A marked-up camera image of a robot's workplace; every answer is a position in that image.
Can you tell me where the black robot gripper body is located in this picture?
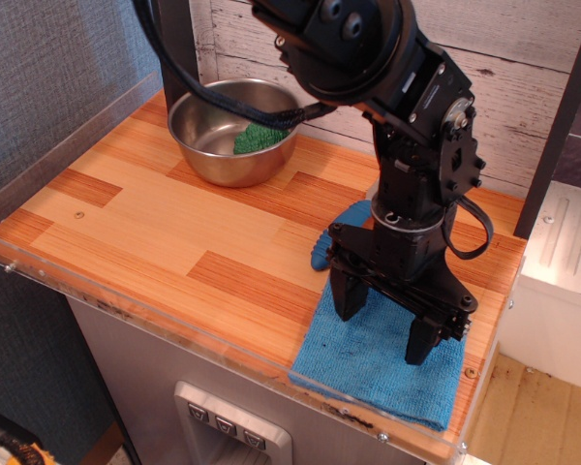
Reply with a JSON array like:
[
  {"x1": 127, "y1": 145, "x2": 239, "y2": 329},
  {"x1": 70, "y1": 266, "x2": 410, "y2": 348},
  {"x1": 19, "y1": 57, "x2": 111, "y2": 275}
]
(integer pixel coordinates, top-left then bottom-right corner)
[{"x1": 328, "y1": 212, "x2": 477, "y2": 339}]

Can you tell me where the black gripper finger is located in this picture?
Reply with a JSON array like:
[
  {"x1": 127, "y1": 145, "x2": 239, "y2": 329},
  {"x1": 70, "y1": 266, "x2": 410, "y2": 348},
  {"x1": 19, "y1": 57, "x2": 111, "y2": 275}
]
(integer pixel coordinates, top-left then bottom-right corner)
[
  {"x1": 405, "y1": 317, "x2": 444, "y2": 364},
  {"x1": 330, "y1": 268, "x2": 369, "y2": 321}
]

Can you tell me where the blue towel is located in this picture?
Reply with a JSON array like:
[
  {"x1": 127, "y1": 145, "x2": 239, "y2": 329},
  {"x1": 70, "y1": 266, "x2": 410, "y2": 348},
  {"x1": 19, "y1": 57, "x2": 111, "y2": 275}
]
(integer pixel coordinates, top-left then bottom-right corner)
[{"x1": 290, "y1": 284, "x2": 465, "y2": 432}]

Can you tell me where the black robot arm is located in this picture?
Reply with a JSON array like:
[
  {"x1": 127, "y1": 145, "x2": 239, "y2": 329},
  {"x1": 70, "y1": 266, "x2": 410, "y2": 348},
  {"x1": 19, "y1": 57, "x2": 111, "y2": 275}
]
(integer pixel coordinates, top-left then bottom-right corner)
[{"x1": 253, "y1": 1, "x2": 489, "y2": 365}]

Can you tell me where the yellow black object corner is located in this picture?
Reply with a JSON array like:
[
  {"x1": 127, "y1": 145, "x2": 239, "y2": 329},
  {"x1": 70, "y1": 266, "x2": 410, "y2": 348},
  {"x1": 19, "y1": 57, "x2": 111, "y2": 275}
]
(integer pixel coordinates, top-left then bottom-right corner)
[{"x1": 0, "y1": 427, "x2": 56, "y2": 464}]

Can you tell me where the white toy sink unit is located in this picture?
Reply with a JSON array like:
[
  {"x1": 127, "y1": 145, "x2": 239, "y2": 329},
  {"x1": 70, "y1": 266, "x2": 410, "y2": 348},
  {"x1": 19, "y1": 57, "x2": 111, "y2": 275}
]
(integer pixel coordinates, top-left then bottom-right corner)
[{"x1": 498, "y1": 182, "x2": 581, "y2": 387}]

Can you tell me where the green textured toy vegetable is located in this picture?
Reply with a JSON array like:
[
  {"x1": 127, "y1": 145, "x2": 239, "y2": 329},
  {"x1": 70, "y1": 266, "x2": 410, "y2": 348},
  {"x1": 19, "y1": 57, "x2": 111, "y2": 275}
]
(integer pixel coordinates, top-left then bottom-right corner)
[{"x1": 233, "y1": 123, "x2": 290, "y2": 155}]

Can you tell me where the silver dispenser button panel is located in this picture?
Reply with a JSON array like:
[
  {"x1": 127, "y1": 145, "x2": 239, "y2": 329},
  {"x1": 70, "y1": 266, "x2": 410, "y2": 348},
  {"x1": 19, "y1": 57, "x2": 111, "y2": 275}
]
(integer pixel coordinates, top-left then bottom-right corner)
[{"x1": 174, "y1": 381, "x2": 293, "y2": 464}]

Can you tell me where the stainless steel bowl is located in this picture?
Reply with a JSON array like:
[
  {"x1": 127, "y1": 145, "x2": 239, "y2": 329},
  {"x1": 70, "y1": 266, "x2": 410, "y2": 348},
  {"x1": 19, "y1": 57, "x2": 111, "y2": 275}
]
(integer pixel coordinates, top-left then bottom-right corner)
[{"x1": 168, "y1": 77, "x2": 299, "y2": 188}]

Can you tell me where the grey toy fridge cabinet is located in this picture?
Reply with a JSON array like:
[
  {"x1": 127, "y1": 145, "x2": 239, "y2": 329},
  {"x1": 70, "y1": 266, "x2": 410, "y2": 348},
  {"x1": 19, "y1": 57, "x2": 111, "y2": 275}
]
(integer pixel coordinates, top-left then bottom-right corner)
[{"x1": 69, "y1": 296, "x2": 456, "y2": 464}]

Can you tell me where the blue handled metal fork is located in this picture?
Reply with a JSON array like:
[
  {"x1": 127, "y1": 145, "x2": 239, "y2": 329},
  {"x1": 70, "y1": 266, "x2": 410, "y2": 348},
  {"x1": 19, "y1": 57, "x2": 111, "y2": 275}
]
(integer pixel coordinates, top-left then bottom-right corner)
[{"x1": 311, "y1": 200, "x2": 371, "y2": 271}]

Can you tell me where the dark vertical post right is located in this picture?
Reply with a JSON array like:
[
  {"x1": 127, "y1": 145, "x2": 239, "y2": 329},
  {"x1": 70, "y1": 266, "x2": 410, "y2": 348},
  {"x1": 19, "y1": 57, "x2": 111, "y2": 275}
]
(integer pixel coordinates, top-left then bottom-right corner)
[{"x1": 514, "y1": 45, "x2": 581, "y2": 239}]

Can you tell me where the dark vertical post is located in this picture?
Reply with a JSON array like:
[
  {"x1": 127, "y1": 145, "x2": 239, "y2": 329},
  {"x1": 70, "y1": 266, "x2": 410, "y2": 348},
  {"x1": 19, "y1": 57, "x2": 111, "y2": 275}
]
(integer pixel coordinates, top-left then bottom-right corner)
[
  {"x1": 514, "y1": 45, "x2": 581, "y2": 239},
  {"x1": 151, "y1": 0, "x2": 199, "y2": 111}
]

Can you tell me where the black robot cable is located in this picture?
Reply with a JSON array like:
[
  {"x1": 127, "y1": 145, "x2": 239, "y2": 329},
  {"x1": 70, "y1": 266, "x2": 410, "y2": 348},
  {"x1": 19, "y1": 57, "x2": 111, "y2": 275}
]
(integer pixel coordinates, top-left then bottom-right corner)
[{"x1": 130, "y1": 0, "x2": 338, "y2": 132}]

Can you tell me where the dark vertical post left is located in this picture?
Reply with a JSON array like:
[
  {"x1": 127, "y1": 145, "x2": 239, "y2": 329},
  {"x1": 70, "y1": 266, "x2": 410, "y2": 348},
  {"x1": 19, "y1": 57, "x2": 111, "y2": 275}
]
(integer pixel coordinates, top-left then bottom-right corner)
[{"x1": 151, "y1": 0, "x2": 199, "y2": 111}]

